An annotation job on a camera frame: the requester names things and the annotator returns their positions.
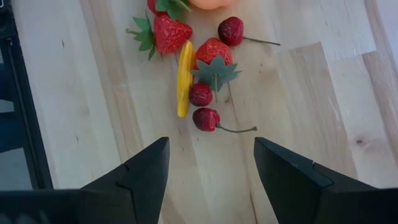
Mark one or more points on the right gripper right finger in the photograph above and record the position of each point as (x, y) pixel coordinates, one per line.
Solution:
(298, 186)

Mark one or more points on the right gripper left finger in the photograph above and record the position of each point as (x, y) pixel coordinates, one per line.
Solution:
(136, 193)

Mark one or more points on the dark red plastic cherry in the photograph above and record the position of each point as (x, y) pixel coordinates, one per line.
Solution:
(206, 119)
(201, 95)
(230, 31)

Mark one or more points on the yellow plastic banana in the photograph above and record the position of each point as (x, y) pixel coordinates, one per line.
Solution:
(185, 81)

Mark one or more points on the red plastic strawberry green leaves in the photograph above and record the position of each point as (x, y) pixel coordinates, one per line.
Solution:
(171, 34)
(168, 7)
(214, 49)

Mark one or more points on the plastic peach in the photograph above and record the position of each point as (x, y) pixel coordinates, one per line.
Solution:
(211, 3)

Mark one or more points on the black aluminium table frame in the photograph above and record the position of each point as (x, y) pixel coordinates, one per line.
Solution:
(40, 174)

